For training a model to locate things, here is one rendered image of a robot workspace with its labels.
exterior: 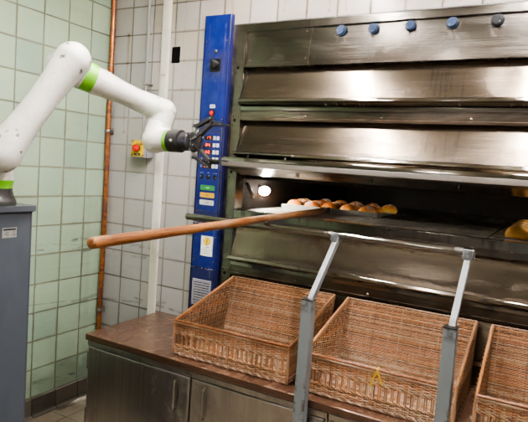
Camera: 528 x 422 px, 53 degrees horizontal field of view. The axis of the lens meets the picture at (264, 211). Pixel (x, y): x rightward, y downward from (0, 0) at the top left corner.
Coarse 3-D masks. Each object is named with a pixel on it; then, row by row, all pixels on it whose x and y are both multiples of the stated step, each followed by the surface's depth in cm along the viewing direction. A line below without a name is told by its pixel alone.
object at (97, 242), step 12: (264, 216) 215; (276, 216) 225; (288, 216) 237; (300, 216) 252; (168, 228) 156; (180, 228) 161; (192, 228) 167; (204, 228) 173; (216, 228) 180; (96, 240) 129; (108, 240) 132; (120, 240) 136; (132, 240) 141; (144, 240) 146
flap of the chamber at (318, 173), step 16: (272, 176) 260; (288, 176) 252; (304, 176) 245; (320, 176) 239; (336, 176) 232; (352, 176) 226; (368, 176) 220; (384, 176) 216; (400, 176) 213; (416, 176) 210; (432, 176) 207; (448, 176) 204; (464, 176) 202; (464, 192) 219; (480, 192) 214; (496, 192) 209; (512, 192) 204
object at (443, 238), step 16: (304, 224) 250; (320, 224) 246; (336, 224) 243; (352, 224) 239; (368, 224) 237; (432, 240) 222; (448, 240) 219; (464, 240) 216; (480, 240) 213; (496, 240) 210; (512, 240) 212
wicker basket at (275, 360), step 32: (224, 288) 259; (256, 288) 259; (288, 288) 251; (192, 320) 237; (224, 320) 262; (256, 320) 255; (288, 320) 248; (320, 320) 227; (192, 352) 223; (224, 352) 215; (256, 352) 208; (288, 352) 201
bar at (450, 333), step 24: (192, 216) 236; (336, 240) 202; (360, 240) 198; (384, 240) 194; (408, 240) 191; (312, 288) 190; (312, 312) 185; (456, 312) 167; (312, 336) 187; (456, 336) 161
